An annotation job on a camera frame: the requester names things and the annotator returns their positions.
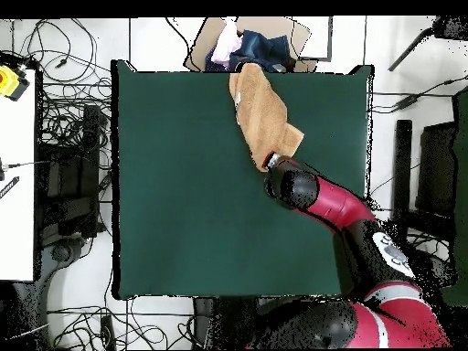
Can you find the black chair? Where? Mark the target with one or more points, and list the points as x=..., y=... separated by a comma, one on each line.
x=435, y=164

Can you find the black stand frame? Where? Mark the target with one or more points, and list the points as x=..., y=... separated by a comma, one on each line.
x=78, y=182

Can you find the white side table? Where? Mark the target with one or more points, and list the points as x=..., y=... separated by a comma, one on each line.
x=16, y=219

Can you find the brown cardboard box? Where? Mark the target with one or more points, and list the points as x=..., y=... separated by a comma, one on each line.
x=303, y=36

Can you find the yellow emergency stop box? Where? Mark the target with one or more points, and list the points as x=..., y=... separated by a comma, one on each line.
x=9, y=82

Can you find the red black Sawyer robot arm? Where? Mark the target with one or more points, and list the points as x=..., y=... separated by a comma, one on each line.
x=332, y=201

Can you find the blue denim garment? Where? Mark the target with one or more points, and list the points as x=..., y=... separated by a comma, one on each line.
x=263, y=51

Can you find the pink garment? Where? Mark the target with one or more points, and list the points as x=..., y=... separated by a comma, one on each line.
x=225, y=47

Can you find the orange-brown terry towel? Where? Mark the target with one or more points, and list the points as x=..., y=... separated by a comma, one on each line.
x=263, y=117

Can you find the dark green table cloth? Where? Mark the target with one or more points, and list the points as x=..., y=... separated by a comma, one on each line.
x=182, y=201

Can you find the black power strip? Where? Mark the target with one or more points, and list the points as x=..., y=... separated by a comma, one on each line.
x=108, y=331

